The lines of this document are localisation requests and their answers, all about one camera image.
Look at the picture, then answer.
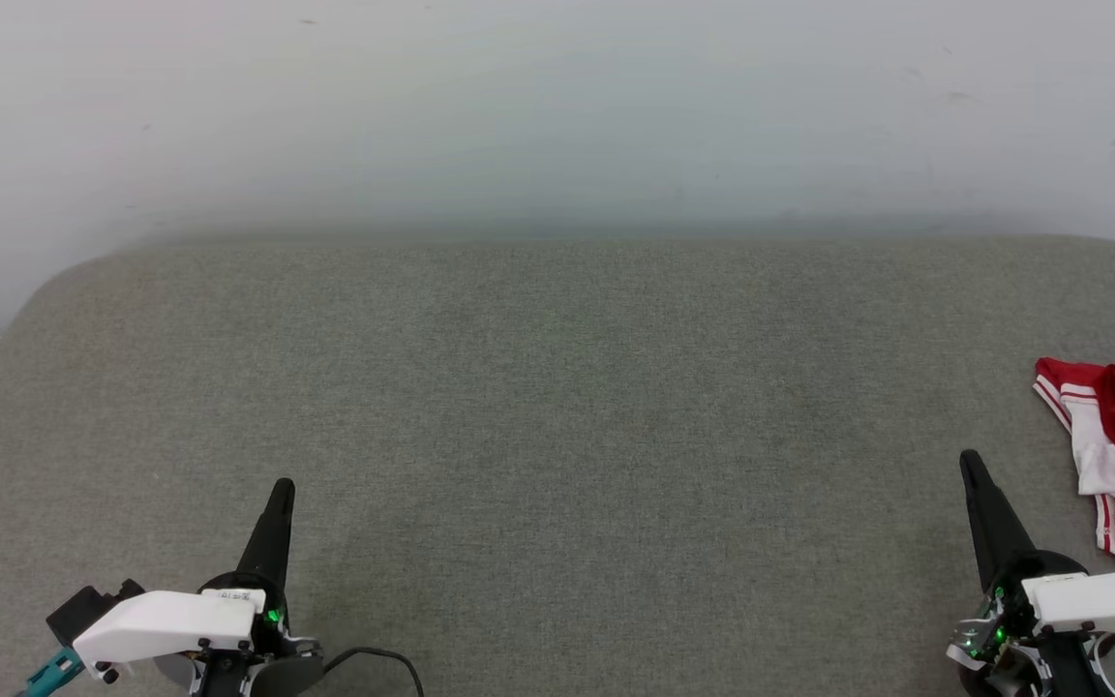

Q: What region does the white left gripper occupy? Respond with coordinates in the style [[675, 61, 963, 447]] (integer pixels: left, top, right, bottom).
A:
[[72, 477, 325, 697]]

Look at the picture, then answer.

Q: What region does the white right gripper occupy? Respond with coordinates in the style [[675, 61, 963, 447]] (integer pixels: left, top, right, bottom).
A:
[[945, 448, 1115, 697]]

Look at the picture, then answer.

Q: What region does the grey fabric sofa seat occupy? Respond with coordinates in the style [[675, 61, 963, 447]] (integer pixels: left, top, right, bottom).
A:
[[0, 237, 1115, 697]]

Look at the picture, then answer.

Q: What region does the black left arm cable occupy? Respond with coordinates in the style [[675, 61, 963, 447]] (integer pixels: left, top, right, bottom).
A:
[[320, 646, 426, 697]]

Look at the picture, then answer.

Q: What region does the teal left camera connector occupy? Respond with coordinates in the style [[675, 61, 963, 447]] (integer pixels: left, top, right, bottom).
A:
[[19, 647, 86, 697]]

